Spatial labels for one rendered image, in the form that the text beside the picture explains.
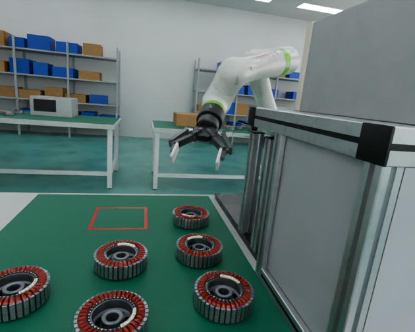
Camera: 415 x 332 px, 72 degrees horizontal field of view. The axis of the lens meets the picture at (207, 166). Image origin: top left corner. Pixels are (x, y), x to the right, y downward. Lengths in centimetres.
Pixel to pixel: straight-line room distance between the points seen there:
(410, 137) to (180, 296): 46
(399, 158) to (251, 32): 771
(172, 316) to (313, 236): 28
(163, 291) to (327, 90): 53
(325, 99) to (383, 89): 15
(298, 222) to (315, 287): 11
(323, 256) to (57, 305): 46
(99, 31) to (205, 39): 249
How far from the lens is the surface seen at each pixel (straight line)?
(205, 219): 85
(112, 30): 755
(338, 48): 67
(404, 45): 54
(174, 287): 63
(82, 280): 66
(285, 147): 58
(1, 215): 102
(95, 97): 693
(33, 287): 61
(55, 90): 712
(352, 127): 41
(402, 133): 38
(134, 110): 742
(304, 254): 53
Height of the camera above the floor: 113
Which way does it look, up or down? 13 degrees down
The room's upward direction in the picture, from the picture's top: 5 degrees clockwise
